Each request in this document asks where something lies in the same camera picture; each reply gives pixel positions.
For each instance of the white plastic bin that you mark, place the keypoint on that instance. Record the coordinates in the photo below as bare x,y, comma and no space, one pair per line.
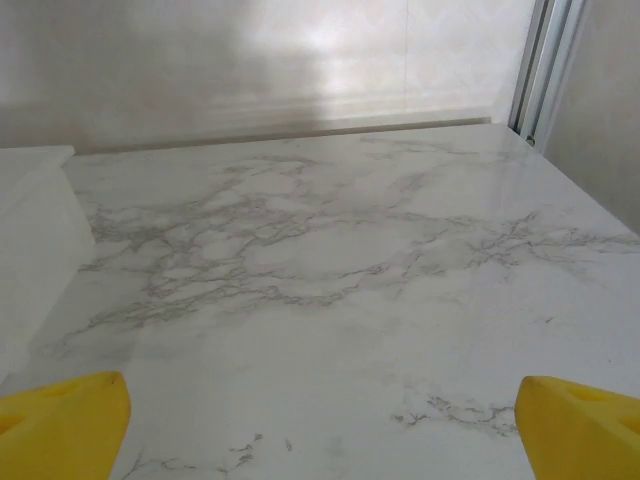
35,240

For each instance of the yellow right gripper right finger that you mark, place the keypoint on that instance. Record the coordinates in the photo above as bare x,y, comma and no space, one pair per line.
580,440

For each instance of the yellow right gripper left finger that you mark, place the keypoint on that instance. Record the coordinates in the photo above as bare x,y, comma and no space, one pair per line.
60,430

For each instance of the aluminium frame post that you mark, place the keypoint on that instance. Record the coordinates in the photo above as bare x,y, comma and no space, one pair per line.
547,65

